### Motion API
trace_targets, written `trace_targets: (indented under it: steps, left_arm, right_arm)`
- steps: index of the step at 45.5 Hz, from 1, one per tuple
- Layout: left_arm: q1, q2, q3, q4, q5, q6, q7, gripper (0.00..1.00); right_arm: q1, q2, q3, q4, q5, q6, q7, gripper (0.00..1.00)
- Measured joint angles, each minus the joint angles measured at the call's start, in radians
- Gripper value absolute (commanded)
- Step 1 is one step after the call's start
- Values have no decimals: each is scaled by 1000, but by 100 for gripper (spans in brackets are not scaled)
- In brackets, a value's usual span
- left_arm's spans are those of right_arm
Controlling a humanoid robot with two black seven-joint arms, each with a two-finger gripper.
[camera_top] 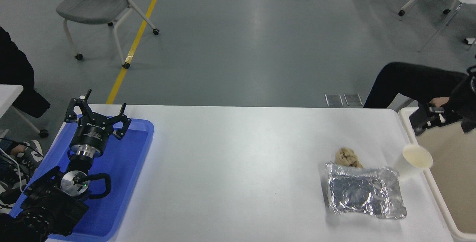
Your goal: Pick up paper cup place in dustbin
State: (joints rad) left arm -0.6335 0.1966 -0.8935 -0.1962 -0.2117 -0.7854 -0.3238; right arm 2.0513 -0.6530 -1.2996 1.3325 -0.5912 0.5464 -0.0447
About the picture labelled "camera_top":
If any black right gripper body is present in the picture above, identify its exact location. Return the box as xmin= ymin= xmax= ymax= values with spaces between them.
xmin=411 ymin=103 xmax=448 ymax=136

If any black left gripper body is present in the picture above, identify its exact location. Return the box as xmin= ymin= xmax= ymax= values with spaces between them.
xmin=72 ymin=116 xmax=115 ymax=149

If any white paper cup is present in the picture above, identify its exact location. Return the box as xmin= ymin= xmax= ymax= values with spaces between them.
xmin=393 ymin=143 xmax=434 ymax=181

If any person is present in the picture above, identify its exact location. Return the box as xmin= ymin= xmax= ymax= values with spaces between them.
xmin=363 ymin=62 xmax=468 ymax=109
xmin=0 ymin=26 xmax=51 ymax=119

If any blue plastic tray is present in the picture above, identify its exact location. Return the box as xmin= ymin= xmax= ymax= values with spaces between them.
xmin=9 ymin=119 xmax=155 ymax=242

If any large pale bin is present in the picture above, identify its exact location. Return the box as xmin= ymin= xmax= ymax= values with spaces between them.
xmin=398 ymin=107 xmax=476 ymax=242

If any person's shoe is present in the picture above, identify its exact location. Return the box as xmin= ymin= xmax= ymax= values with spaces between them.
xmin=0 ymin=168 xmax=36 ymax=213
xmin=19 ymin=140 xmax=45 ymax=168

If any small white table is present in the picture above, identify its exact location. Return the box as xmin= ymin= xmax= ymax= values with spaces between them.
xmin=0 ymin=84 xmax=49 ymax=138

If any metal floor plate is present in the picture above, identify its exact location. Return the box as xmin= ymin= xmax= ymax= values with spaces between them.
xmin=325 ymin=94 xmax=344 ymax=107
xmin=344 ymin=93 xmax=363 ymax=107

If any crumpled silver foil tray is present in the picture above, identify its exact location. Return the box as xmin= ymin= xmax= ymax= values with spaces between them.
xmin=325 ymin=161 xmax=408 ymax=219

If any grey chair with casters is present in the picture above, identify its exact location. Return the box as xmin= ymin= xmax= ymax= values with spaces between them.
xmin=56 ymin=0 xmax=160 ymax=69

